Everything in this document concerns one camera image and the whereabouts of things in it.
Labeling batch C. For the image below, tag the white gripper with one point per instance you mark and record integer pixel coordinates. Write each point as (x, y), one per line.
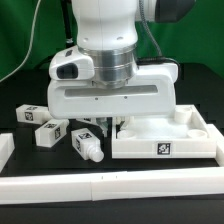
(150, 92)

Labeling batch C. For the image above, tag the white square table top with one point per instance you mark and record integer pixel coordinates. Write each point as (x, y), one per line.
(184, 134)

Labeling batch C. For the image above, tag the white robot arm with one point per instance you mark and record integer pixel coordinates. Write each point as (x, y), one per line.
(100, 76)

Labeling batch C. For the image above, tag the black pole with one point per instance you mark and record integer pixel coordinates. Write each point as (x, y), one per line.
(66, 21)

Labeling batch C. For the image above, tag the white right fence wall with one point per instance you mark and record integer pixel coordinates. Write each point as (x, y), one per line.
(219, 144)

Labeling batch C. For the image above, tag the white fence wall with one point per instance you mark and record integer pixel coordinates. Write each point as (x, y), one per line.
(6, 148)
(115, 185)
(219, 144)

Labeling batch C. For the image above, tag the white left fence wall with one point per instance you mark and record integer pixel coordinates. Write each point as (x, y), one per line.
(6, 148)

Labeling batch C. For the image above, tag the white front fence wall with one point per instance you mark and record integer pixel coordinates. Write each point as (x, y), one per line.
(115, 185)

